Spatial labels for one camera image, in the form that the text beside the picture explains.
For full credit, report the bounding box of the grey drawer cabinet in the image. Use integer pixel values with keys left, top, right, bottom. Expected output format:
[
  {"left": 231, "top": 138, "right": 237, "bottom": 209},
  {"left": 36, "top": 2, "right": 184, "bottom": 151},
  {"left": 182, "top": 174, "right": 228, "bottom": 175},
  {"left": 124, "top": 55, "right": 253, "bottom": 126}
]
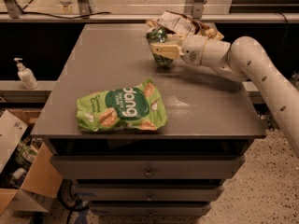
[{"left": 33, "top": 24, "right": 265, "bottom": 217}]

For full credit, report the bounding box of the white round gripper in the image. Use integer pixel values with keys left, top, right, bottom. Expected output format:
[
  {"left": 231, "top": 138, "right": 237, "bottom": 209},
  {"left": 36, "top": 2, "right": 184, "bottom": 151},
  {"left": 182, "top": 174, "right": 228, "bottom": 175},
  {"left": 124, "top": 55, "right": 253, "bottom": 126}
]
[{"left": 149, "top": 34, "right": 208, "bottom": 66}]

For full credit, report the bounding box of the white pump lotion bottle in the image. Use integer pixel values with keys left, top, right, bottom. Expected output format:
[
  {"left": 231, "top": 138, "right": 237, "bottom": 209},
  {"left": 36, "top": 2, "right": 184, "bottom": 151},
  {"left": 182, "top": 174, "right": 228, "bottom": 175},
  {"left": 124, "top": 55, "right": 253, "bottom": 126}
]
[{"left": 14, "top": 58, "right": 38, "bottom": 90}]

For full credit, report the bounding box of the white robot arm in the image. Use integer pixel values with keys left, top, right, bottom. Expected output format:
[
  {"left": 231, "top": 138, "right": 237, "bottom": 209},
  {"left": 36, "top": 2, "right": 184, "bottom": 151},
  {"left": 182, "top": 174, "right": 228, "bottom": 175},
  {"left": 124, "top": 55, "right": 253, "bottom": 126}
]
[{"left": 149, "top": 35, "right": 299, "bottom": 156}]

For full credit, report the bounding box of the brown crumpled snack bag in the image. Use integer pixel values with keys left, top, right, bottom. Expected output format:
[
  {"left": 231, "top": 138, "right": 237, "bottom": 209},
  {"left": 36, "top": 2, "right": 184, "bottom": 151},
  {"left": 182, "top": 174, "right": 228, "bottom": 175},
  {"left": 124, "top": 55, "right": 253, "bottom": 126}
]
[{"left": 146, "top": 11, "right": 224, "bottom": 40}]

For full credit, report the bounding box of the green dang chips bag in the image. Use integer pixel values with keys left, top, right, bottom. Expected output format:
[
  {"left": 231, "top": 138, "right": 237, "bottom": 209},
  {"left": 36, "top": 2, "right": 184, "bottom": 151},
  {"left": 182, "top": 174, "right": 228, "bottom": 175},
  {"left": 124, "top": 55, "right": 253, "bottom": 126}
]
[{"left": 76, "top": 78, "right": 167, "bottom": 133}]

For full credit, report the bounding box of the green soda can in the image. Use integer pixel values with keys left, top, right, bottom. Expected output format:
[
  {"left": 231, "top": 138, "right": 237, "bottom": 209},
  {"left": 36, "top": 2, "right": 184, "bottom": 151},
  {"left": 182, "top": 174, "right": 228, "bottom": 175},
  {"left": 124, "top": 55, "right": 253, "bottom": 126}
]
[{"left": 146, "top": 26, "right": 172, "bottom": 67}]

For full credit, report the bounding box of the black cable on ledge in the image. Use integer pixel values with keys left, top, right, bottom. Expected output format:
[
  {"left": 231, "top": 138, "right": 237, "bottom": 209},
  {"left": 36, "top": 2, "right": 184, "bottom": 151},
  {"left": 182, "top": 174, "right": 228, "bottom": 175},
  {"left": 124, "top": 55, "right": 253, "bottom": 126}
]
[{"left": 0, "top": 10, "right": 112, "bottom": 20}]

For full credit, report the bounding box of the open cardboard box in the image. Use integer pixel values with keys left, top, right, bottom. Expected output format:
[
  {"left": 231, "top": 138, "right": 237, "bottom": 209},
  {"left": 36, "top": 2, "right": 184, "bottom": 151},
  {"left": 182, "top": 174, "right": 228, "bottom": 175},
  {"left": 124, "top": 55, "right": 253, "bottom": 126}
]
[{"left": 0, "top": 109, "right": 63, "bottom": 215}]

